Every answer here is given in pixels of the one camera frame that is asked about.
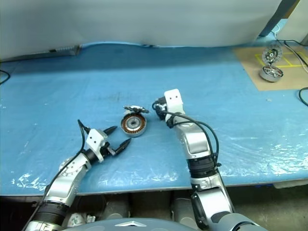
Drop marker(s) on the grey robot torso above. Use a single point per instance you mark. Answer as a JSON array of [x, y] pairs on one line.
[[132, 226]]

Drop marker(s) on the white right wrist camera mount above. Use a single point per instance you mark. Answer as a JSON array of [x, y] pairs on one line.
[[174, 101]]

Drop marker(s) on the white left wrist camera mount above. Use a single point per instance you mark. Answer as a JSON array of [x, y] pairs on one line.
[[95, 139]]

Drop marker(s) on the white crumpled packaging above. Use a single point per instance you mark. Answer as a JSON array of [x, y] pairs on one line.
[[77, 219]]

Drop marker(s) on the dark slanted frame post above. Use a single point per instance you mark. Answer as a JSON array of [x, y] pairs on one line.
[[274, 20]]

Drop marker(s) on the brown cardboard mat yellow tape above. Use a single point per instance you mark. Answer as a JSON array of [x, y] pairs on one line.
[[252, 72]]

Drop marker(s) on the white backdrop board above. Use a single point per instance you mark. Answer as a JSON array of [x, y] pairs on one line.
[[144, 21]]

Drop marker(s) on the grey power strip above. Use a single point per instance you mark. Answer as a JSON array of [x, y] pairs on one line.
[[62, 50]]

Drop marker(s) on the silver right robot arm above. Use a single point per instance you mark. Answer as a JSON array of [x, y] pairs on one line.
[[195, 139]]

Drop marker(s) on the grey rounded cylinder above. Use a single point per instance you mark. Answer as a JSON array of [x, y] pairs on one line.
[[118, 207], [181, 207]]

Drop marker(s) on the blue plastic table sheet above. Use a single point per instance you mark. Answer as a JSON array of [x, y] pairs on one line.
[[60, 96]]

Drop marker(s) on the grey motor stator copper windings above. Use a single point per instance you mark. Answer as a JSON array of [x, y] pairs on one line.
[[133, 134]]

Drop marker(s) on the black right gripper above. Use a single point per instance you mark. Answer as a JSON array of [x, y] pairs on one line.
[[160, 109]]

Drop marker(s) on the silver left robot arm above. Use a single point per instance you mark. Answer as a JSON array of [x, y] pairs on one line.
[[67, 173]]

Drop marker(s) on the beige board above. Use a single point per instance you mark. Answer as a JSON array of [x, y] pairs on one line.
[[297, 8]]

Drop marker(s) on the motor cover with circuit board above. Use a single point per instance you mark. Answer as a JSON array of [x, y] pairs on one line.
[[136, 109], [272, 54]]

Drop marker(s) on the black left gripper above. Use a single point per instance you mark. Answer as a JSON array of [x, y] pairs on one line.
[[109, 149]]

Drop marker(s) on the grey motor housing with rotor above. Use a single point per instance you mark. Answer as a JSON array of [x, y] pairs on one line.
[[270, 77]]

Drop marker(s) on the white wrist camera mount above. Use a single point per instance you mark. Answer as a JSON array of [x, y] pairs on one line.
[[174, 101], [95, 139]]

